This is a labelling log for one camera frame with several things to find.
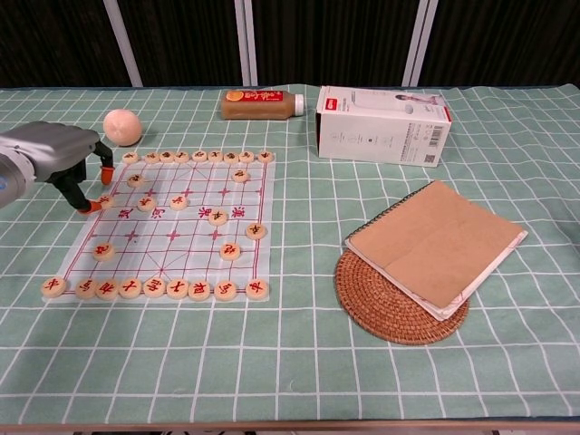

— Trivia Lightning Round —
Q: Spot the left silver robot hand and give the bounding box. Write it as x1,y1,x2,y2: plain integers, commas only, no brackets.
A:
0,121,115,215

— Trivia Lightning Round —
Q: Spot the Chinese chess board mat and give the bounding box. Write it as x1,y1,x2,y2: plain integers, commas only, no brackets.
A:
59,157,276,305

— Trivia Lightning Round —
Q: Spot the pale peach ball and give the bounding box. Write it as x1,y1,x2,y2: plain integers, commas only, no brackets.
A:
102,108,143,148

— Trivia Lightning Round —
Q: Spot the juice bottle with red label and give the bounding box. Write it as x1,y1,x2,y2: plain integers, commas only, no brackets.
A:
220,89,306,121

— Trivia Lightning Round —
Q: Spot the dark pleated curtain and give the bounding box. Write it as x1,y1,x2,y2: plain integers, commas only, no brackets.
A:
0,0,580,90

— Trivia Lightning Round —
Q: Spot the green checked tablecloth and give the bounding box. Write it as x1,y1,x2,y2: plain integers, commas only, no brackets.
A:
0,82,580,428

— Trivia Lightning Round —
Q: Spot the white and red carton box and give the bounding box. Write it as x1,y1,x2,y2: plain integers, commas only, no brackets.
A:
314,85,454,169

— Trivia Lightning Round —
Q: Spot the round woven rattan coaster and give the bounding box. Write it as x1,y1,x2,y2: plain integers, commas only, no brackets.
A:
334,247,470,347

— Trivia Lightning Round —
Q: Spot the brown cover spiral notebook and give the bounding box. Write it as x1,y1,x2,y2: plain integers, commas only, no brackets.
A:
344,179,529,323

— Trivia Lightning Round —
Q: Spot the grey metal frame post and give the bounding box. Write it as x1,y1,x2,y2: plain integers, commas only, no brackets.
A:
233,0,258,86
401,0,437,87
101,0,145,88

